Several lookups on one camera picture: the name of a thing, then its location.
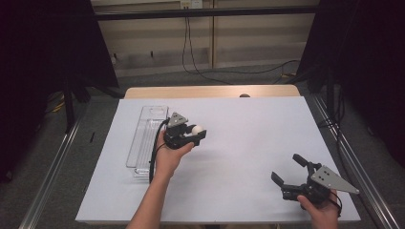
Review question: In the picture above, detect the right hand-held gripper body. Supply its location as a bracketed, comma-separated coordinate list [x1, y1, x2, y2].
[281, 162, 361, 207]

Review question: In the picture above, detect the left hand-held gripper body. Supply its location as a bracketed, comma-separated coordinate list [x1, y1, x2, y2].
[162, 112, 194, 151]

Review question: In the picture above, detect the clear plastic egg container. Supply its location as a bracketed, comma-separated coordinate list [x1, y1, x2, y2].
[125, 105, 170, 179]

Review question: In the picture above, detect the person's left hand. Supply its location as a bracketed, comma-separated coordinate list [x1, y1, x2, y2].
[155, 130, 196, 181]

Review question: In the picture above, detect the person's right hand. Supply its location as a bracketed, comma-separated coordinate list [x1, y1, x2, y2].
[296, 190, 342, 229]

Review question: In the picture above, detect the white table mat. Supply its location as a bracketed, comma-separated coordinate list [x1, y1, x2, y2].
[75, 96, 361, 223]

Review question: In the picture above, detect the wooden table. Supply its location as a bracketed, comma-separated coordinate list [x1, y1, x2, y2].
[123, 84, 302, 99]

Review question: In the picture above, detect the black stand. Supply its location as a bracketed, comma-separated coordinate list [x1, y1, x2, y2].
[61, 77, 94, 135]
[318, 68, 339, 128]

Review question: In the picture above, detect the black horizontal bar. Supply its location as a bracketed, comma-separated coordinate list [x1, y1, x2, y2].
[94, 5, 319, 22]

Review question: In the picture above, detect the black curtain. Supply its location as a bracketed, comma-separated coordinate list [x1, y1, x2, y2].
[295, 0, 405, 168]
[0, 0, 120, 184]

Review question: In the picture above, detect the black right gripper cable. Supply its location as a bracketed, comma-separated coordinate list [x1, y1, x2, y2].
[330, 190, 344, 219]

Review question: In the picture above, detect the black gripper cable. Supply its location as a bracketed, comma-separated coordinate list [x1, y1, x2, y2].
[330, 190, 344, 219]
[148, 117, 170, 185]

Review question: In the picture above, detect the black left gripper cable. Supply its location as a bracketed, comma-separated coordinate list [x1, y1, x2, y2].
[148, 117, 170, 185]

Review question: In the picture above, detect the metal floor rail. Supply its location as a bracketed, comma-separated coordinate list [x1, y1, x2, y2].
[309, 94, 403, 229]
[18, 104, 88, 229]

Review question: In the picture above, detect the black hanging wall cable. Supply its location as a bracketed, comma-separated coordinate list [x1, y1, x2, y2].
[181, 17, 234, 86]

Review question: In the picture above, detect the black floor cable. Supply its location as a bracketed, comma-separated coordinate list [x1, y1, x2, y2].
[190, 59, 302, 76]

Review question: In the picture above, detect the white wall outlet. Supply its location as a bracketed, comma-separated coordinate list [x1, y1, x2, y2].
[180, 0, 203, 10]

